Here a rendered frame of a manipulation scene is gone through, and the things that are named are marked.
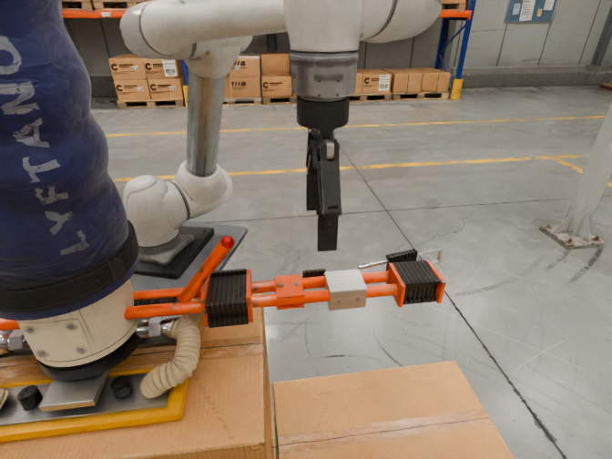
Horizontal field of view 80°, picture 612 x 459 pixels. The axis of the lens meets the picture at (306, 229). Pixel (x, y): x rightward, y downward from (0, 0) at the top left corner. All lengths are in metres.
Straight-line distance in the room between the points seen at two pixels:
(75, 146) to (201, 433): 0.46
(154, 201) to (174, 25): 0.64
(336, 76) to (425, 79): 8.01
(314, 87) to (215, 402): 0.53
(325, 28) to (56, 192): 0.38
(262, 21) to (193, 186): 0.73
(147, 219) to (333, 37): 0.97
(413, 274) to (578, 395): 1.61
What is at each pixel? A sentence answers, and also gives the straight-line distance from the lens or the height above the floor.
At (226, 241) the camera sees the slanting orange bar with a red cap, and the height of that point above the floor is 1.20.
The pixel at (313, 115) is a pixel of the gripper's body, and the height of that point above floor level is 1.40.
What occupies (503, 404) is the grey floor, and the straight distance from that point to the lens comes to 2.04.
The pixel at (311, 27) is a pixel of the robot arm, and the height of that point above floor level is 1.50.
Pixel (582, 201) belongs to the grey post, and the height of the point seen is 0.32.
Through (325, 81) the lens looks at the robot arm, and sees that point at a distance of 0.50.
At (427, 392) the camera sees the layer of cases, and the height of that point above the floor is 0.54.
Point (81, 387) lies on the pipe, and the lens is 0.74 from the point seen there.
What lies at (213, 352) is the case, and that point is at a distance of 0.78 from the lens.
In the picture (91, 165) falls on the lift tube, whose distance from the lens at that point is 0.56.
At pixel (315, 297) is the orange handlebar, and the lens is 0.67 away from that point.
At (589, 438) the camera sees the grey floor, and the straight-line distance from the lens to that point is 2.11.
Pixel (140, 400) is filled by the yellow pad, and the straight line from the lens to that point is 0.72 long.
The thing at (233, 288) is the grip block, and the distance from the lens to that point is 0.68.
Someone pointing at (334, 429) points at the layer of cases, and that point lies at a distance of 1.14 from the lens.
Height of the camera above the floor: 1.51
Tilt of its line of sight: 30 degrees down
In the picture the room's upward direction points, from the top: straight up
